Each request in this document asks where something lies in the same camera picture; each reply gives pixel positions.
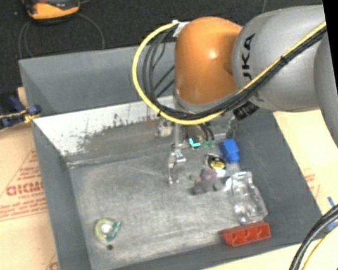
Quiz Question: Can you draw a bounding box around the purple small object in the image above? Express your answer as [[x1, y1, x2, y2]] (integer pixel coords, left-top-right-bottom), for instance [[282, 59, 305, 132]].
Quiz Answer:
[[198, 167, 219, 185]]

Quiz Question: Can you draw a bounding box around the brown cardboard board, red print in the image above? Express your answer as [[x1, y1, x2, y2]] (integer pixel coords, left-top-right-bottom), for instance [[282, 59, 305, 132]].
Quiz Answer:
[[0, 109, 61, 270]]

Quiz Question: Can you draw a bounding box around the grey metal bin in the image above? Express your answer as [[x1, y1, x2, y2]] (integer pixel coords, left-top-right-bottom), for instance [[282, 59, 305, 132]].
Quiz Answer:
[[17, 14, 330, 270]]

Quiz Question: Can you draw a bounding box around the black cylinder on white bracket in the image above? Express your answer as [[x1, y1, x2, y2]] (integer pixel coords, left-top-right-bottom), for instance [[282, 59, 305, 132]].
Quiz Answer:
[[222, 99, 265, 142]]

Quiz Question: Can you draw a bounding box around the green and yellow round object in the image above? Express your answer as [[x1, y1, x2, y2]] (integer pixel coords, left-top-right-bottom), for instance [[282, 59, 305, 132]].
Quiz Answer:
[[92, 215, 125, 245]]

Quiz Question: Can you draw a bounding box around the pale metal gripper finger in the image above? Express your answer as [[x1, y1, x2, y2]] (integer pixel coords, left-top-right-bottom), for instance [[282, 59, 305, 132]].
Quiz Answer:
[[161, 143, 191, 186], [153, 118, 175, 139]]

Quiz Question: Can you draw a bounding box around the blue block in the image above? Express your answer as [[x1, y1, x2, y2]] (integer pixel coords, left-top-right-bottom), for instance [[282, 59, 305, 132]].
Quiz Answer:
[[218, 138, 242, 164]]

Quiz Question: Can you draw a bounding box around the red-brown flat block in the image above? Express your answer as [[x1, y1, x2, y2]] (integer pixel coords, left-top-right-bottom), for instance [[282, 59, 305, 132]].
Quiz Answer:
[[222, 220, 273, 249]]

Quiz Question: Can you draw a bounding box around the black and yellow round object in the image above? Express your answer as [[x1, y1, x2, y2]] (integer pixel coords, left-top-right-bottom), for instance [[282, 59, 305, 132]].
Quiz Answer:
[[203, 150, 227, 172]]

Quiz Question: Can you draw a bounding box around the dark grey lump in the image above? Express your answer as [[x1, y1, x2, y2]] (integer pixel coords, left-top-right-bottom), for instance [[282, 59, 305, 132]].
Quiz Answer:
[[190, 176, 223, 196]]

